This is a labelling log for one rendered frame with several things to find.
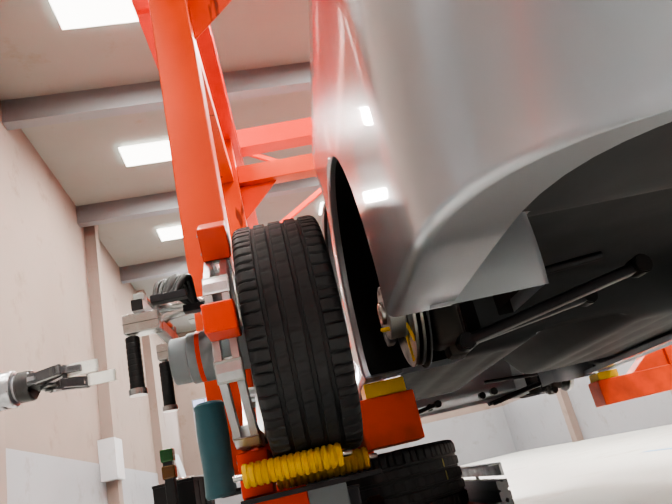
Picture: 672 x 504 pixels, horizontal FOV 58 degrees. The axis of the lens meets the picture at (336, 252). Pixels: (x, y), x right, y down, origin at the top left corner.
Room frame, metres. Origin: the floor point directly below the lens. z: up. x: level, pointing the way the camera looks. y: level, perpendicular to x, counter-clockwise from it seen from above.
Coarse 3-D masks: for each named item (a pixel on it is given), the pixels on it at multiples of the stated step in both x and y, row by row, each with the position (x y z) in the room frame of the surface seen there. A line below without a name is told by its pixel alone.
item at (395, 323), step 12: (420, 312) 1.52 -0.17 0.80; (396, 324) 1.61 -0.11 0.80; (408, 324) 1.59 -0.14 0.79; (420, 324) 1.54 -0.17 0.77; (396, 336) 1.65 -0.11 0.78; (408, 336) 1.64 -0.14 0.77; (420, 336) 1.58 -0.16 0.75; (408, 348) 1.68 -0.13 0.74; (420, 348) 1.62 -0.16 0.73; (408, 360) 1.73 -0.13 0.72; (420, 360) 1.66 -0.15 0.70
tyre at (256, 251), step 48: (240, 240) 1.43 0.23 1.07; (288, 240) 1.42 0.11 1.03; (240, 288) 1.36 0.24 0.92; (288, 288) 1.36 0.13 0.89; (336, 288) 1.38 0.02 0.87; (288, 336) 1.37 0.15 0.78; (336, 336) 1.39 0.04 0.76; (288, 384) 1.40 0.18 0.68; (336, 384) 1.43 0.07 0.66; (288, 432) 1.50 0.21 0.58; (336, 432) 1.54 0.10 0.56
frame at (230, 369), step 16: (208, 272) 1.44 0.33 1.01; (224, 272) 1.44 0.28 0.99; (208, 288) 1.40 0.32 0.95; (224, 288) 1.40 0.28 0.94; (240, 352) 1.44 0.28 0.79; (224, 368) 1.40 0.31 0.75; (240, 368) 1.40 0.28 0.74; (224, 384) 1.42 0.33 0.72; (240, 384) 1.43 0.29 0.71; (224, 400) 1.45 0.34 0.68; (256, 400) 1.88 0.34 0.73; (240, 432) 1.54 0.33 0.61; (256, 432) 1.54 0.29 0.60; (240, 448) 1.58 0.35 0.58
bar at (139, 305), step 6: (132, 300) 1.44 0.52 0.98; (138, 300) 1.44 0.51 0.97; (132, 306) 1.44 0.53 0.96; (138, 306) 1.44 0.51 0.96; (144, 306) 1.45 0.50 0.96; (138, 312) 1.46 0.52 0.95; (168, 330) 1.71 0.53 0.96; (162, 336) 1.72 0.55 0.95; (168, 336) 1.73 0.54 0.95; (174, 336) 1.79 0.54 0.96
